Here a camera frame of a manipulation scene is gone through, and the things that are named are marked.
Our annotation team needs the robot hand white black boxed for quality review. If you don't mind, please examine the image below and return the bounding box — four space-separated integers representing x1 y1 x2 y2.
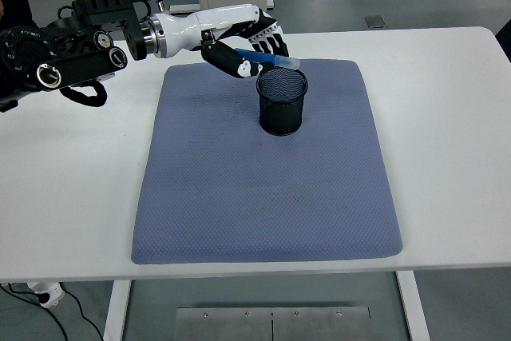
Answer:
153 3 291 79

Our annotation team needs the blue marker clear cap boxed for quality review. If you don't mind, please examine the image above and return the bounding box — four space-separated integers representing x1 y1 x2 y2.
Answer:
235 47 300 69

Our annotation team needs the black mesh pen holder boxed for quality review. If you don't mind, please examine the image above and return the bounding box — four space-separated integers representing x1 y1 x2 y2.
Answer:
255 67 309 137

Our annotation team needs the small grey floor plate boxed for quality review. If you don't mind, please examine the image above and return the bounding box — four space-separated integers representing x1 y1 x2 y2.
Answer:
363 14 389 30

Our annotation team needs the blue-grey textured mat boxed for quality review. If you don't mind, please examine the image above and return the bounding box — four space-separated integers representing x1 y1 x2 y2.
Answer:
130 59 404 265

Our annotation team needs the white table leg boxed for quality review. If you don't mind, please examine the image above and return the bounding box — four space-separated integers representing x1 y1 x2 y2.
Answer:
102 279 133 341
394 271 432 341

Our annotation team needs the white power strip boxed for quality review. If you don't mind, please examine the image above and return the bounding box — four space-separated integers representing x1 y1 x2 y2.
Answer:
26 280 65 309

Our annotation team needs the grey metal plate with screws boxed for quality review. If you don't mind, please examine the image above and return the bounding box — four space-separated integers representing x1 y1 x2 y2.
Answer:
176 306 371 341

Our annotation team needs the dark object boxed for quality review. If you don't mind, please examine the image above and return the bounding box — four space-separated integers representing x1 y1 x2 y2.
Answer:
493 17 511 63

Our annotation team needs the black cable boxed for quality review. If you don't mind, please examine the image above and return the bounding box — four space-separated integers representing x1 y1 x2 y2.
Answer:
59 287 105 341
0 283 69 341

